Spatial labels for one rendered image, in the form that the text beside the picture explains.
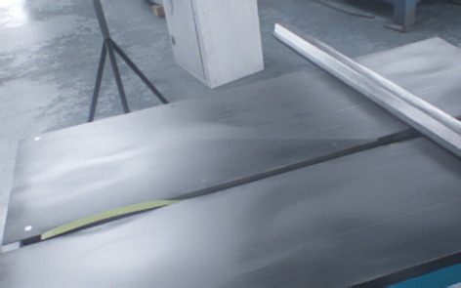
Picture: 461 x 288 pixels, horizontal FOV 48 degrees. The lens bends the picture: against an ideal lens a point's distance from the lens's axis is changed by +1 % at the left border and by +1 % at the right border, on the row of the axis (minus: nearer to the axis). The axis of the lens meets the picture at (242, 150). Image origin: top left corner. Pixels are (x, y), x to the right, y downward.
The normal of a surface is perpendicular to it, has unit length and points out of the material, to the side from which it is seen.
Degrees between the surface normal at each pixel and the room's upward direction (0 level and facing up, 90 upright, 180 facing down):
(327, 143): 0
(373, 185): 0
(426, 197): 0
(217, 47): 90
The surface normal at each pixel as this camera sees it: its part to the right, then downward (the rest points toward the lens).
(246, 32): 0.51, 0.41
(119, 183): -0.12, -0.83
